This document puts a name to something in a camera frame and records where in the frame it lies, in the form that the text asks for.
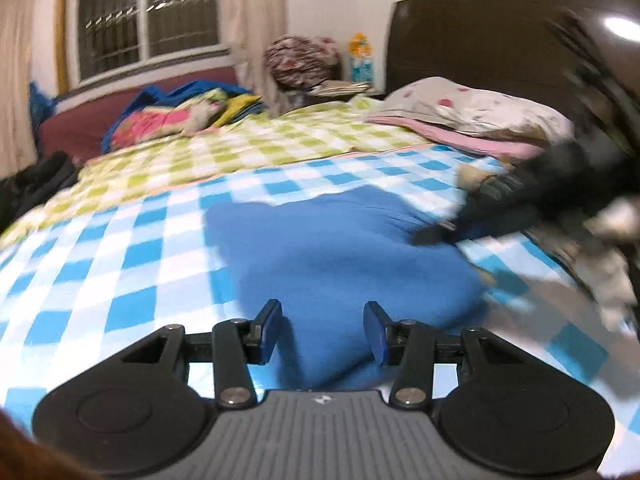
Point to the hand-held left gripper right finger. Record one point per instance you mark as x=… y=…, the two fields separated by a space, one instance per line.
x=375 y=332

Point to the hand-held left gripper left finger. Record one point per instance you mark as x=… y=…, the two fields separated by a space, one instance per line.
x=270 y=332

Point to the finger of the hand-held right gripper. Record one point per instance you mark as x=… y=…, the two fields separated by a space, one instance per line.
x=450 y=230

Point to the blue knitted sweater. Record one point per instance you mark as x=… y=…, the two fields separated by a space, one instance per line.
x=325 y=250

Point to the person's right forearm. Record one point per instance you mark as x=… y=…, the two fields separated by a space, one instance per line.
x=605 y=260

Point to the pink folded cloth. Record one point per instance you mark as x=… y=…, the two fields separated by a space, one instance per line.
x=480 y=145

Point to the white floral pillow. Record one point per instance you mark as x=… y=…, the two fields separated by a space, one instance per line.
x=475 y=105

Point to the dark wooden headboard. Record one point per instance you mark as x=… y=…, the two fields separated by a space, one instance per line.
x=475 y=35

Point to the stack of papers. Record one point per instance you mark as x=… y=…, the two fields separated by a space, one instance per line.
x=342 y=89

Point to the blue checked blanket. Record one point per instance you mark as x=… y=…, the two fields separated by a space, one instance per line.
x=100 y=270

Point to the green checked blanket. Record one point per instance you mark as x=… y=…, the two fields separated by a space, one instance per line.
x=225 y=150

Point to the orange-capped bottle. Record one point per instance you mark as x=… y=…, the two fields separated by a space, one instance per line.
x=362 y=62

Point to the floral cloth bundle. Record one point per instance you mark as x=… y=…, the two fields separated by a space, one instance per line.
x=300 y=62

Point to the pile of colourful blankets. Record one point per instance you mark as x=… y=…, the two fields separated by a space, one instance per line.
x=155 y=122

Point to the reddish brown cloth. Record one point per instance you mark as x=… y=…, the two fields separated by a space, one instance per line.
x=25 y=455

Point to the dark jacket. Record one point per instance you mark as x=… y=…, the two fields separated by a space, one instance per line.
x=35 y=180

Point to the maroon sofa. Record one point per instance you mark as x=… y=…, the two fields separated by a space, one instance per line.
x=70 y=130

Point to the beige curtain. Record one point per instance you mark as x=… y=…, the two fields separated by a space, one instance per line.
x=252 y=20
x=17 y=70

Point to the blue hanging cloth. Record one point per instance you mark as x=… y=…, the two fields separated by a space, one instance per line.
x=40 y=107

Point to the barred window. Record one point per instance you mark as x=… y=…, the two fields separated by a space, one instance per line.
x=125 y=20

